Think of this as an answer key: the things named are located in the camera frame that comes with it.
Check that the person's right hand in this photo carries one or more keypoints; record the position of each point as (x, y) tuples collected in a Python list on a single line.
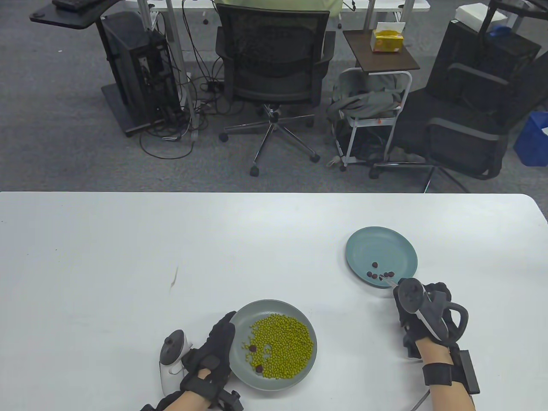
[(436, 299)]

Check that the person's left hand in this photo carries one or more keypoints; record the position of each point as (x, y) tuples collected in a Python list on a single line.
[(212, 351)]

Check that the person's right fingers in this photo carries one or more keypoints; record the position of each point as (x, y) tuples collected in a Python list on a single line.
[(401, 312)]

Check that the person's left thumb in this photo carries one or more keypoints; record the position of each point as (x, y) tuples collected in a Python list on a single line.
[(224, 325)]

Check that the metal tweezers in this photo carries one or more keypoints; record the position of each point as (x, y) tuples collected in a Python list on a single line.
[(390, 282)]

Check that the grey plate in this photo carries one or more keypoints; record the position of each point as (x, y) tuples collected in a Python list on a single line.
[(278, 385)]

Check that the person's right forearm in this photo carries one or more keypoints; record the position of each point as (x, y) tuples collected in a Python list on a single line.
[(445, 396)]

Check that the person's left forearm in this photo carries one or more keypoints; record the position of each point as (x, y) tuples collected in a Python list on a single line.
[(188, 402)]

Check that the black controller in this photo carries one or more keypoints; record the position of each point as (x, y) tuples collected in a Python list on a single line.
[(413, 295)]

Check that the white controller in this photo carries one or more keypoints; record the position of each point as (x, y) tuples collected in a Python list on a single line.
[(171, 355)]

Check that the pile of green beans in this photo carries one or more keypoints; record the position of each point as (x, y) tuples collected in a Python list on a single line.
[(287, 346)]

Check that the teal plate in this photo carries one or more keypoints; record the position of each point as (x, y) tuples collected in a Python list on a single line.
[(376, 248)]

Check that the grey jacket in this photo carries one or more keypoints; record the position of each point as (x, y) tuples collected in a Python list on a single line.
[(368, 102)]

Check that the black padded office chair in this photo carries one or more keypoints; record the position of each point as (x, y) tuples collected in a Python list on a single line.
[(466, 107)]

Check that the blue bin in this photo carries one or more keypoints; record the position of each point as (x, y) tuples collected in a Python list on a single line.
[(533, 139)]

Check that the brown side table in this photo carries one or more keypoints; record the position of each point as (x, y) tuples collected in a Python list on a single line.
[(381, 58)]

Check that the white desk leg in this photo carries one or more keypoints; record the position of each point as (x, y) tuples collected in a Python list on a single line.
[(180, 55)]

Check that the yellow tissue box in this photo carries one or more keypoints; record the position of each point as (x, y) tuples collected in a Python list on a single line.
[(387, 39)]

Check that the black computer tower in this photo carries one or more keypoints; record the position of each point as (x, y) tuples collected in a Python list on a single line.
[(137, 64)]

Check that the black mesh office chair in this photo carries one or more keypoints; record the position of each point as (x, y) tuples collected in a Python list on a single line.
[(274, 51)]

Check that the white box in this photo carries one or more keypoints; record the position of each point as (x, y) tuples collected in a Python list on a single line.
[(471, 15)]

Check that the black keyboard tray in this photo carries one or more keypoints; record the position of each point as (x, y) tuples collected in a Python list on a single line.
[(64, 17)]

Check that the black keyboard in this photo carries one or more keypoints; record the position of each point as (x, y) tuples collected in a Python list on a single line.
[(72, 3)]

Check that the white metal frame chair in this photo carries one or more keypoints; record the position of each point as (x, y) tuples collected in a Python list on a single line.
[(400, 111)]

